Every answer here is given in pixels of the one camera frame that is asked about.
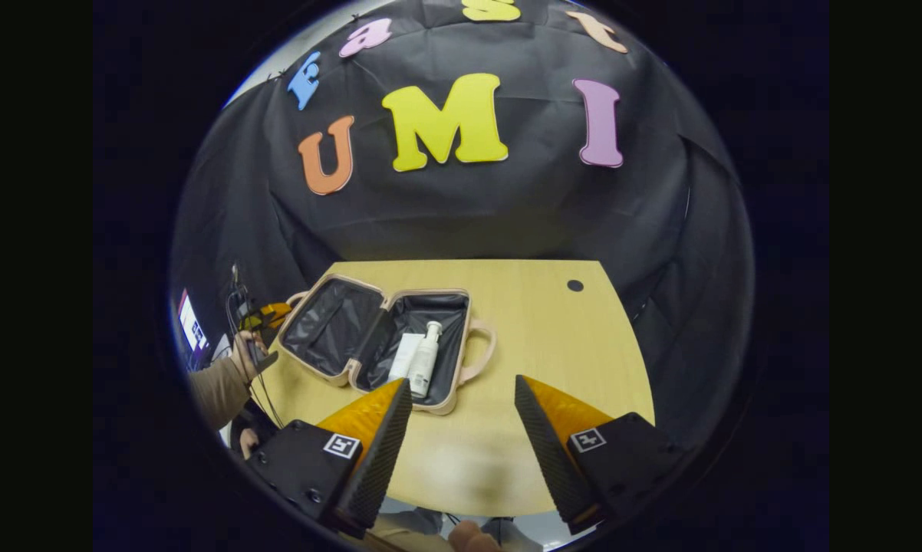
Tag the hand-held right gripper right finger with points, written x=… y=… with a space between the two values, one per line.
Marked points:
x=549 y=452

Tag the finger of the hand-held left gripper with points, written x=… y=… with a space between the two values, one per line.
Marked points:
x=275 y=313

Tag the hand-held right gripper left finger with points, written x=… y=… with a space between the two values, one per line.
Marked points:
x=380 y=452

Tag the pink suitcase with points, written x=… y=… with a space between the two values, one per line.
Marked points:
x=338 y=330

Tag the white pump bottle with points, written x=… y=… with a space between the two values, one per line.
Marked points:
x=424 y=364

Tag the white squeeze tube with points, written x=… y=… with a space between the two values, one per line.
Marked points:
x=404 y=356

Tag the computer monitor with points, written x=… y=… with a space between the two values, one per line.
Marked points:
x=192 y=322

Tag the black backdrop cloth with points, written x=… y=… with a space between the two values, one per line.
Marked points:
x=469 y=215

